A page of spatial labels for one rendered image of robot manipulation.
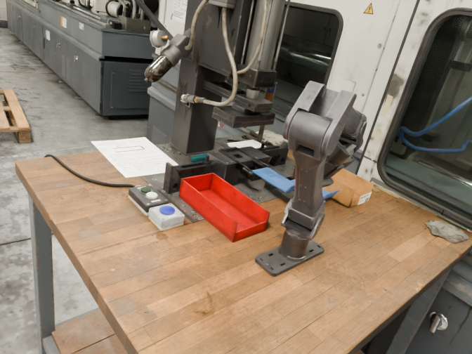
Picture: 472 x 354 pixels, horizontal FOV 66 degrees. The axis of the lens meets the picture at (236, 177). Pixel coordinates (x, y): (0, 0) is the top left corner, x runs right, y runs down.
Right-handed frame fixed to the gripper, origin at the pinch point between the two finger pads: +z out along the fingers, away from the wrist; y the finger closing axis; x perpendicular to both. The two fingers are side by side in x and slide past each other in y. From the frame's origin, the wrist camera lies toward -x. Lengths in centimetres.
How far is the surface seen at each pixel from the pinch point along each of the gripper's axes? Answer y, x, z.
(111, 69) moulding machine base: 252, -102, 198
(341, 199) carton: -6.5, -24.9, 5.3
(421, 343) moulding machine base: -66, -58, 31
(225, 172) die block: 16.4, 6.7, 15.4
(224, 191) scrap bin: 10.0, 11.5, 15.0
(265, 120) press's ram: 24.7, -5.7, 0.9
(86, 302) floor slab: 17, 22, 128
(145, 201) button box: 13.7, 35.6, 18.1
